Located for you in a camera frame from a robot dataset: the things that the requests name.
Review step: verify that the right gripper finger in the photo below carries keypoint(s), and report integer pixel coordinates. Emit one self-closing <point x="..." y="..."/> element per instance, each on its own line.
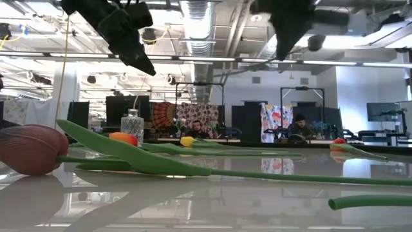
<point x="280" y="32"/>
<point x="293" y="30"/>

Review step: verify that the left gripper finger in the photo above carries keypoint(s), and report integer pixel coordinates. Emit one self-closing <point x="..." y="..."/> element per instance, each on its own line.
<point x="128" y="58"/>
<point x="141" y="56"/>

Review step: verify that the clear glass vase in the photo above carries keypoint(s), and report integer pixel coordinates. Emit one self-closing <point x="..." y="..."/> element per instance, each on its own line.
<point x="132" y="124"/>

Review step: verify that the orange artificial tulip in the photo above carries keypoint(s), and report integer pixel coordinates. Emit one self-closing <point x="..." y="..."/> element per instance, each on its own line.
<point x="124" y="138"/>

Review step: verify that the yellow artificial tulip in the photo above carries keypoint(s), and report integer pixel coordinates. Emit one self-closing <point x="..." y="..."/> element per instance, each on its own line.
<point x="187" y="141"/>

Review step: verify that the orange-red artificial tulip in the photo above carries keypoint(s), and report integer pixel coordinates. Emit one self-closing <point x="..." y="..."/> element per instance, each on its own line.
<point x="339" y="141"/>

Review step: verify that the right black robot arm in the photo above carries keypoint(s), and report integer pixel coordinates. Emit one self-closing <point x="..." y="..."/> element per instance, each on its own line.
<point x="331" y="17"/>

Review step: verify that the black ceiling speaker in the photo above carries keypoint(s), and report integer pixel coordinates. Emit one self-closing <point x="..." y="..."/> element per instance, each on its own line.
<point x="150" y="37"/>

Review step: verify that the black monitor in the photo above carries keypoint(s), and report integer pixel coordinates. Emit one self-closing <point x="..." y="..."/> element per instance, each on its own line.
<point x="116" y="109"/>

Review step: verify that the orange mandala tapestry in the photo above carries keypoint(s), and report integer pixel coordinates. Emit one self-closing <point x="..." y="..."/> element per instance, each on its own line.
<point x="162" y="114"/>

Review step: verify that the black upright panel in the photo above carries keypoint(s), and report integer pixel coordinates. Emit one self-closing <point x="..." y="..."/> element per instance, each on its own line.
<point x="78" y="112"/>

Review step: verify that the red floral tapestry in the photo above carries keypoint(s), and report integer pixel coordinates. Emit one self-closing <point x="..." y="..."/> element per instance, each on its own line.
<point x="206" y="112"/>

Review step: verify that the white floral print cloth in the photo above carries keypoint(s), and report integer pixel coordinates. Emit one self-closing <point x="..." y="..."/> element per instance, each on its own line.
<point x="273" y="119"/>

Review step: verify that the person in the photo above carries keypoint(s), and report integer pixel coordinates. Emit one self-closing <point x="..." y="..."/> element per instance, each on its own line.
<point x="197" y="127"/>
<point x="300" y="124"/>

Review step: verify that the black partition panel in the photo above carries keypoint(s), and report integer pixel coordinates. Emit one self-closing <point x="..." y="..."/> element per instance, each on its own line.
<point x="246" y="122"/>
<point x="331" y="116"/>

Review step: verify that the black dome-shaped object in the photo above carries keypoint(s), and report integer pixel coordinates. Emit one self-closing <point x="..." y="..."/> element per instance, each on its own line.
<point x="296" y="138"/>

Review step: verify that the white sheet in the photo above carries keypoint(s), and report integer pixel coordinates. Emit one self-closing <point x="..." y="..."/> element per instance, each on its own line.
<point x="32" y="111"/>

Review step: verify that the dark flat screen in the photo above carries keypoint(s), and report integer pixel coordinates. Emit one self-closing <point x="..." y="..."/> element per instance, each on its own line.
<point x="383" y="111"/>

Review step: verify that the black desk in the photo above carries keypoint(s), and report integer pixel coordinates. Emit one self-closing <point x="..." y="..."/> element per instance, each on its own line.
<point x="375" y="132"/>

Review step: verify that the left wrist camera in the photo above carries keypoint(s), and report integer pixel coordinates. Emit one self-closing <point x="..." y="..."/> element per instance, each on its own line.
<point x="140" y="14"/>

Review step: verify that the black rig frame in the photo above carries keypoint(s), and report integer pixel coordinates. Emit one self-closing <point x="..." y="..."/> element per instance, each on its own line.
<point x="199" y="84"/>
<point x="302" y="88"/>

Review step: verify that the silver ribbed air duct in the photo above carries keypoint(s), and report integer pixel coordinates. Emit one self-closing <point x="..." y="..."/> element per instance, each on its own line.
<point x="199" y="38"/>

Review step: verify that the black table frame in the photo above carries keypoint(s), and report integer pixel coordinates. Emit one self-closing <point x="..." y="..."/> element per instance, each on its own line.
<point x="399" y="149"/>

